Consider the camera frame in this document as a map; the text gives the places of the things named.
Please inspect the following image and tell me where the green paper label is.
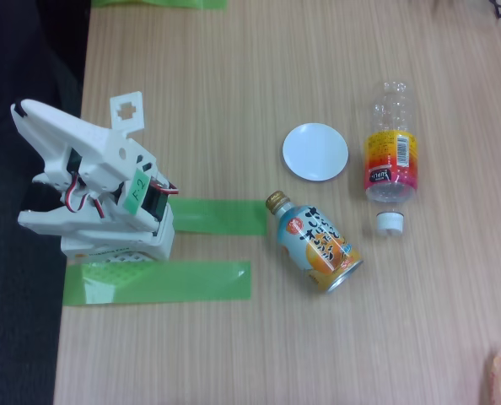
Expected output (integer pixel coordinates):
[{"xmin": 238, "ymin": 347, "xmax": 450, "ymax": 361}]
[{"xmin": 122, "ymin": 167, "xmax": 151, "ymax": 215}]

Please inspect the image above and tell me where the clear plastic bottle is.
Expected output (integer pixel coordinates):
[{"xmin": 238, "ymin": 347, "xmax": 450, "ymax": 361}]
[{"xmin": 363, "ymin": 79, "xmax": 419, "ymax": 236}]

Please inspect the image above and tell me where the green tape at table edge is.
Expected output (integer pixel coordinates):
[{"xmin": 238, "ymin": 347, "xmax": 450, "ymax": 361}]
[{"xmin": 90, "ymin": 0, "xmax": 228, "ymax": 11}]

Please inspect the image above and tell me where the orange juice bottle can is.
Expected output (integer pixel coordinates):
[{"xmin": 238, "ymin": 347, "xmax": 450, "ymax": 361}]
[{"xmin": 264, "ymin": 189, "xmax": 364, "ymax": 295}]

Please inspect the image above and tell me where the white round plate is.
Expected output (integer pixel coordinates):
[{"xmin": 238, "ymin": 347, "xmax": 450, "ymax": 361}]
[{"xmin": 281, "ymin": 121, "xmax": 350, "ymax": 183}]

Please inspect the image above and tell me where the long green tape strip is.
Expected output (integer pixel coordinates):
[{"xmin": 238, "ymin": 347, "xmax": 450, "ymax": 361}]
[{"xmin": 62, "ymin": 260, "xmax": 252, "ymax": 308}]

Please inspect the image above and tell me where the short green tape strip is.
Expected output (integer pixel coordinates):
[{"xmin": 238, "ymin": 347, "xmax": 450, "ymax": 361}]
[{"xmin": 168, "ymin": 197, "xmax": 269, "ymax": 237}]

